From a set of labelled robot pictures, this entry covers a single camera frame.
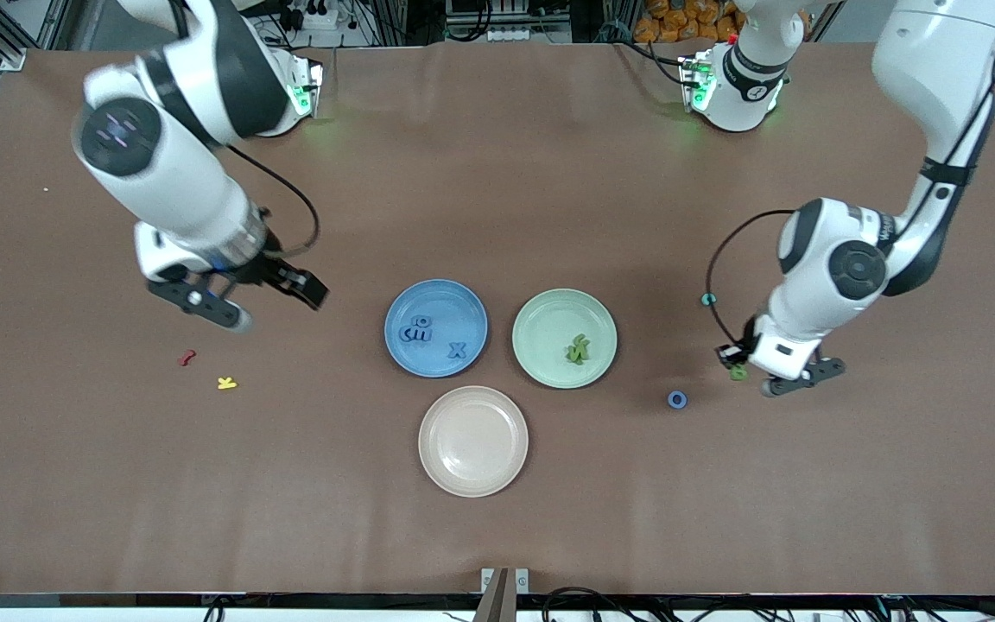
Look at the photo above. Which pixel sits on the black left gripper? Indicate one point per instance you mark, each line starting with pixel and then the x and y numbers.
pixel 749 339

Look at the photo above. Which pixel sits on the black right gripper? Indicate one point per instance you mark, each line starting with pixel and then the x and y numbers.
pixel 270 269

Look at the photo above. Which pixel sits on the green foam letter B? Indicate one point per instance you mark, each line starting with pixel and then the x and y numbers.
pixel 738 374

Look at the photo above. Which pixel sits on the blue foam letter E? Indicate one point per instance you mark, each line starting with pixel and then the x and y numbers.
pixel 423 335

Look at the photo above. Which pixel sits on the green foam letter N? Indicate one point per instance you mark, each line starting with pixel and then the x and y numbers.
pixel 582 352

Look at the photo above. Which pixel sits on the blue foam letter X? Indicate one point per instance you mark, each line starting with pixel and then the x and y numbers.
pixel 458 350

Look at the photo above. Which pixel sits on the green foam letter U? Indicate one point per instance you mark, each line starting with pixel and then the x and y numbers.
pixel 572 354

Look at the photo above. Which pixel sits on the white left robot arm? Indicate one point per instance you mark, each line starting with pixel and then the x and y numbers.
pixel 938 78

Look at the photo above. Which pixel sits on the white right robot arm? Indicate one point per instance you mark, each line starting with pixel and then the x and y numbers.
pixel 169 181

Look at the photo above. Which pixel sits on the blue foam letter O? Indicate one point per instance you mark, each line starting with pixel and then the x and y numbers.
pixel 671 399

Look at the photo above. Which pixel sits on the red foam letter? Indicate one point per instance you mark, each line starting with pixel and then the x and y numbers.
pixel 187 357

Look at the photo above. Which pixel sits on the blue round plate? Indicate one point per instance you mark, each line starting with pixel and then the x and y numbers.
pixel 441 302

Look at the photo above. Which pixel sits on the light green round plate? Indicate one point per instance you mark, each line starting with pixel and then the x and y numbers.
pixel 549 320

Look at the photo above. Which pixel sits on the beige pink round plate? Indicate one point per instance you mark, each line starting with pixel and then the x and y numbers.
pixel 473 441

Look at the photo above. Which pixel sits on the white power strip with plugs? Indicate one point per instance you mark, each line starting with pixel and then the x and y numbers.
pixel 312 15

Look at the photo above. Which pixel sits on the small white power strip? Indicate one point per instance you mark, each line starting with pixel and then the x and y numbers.
pixel 506 34

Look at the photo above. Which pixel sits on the orange fruit net bag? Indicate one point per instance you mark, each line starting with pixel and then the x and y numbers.
pixel 687 22

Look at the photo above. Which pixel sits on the metal table edge bracket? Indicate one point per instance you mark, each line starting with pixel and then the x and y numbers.
pixel 504 592

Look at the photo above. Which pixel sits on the aluminium corner bracket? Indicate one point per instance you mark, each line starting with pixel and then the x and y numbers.
pixel 14 59

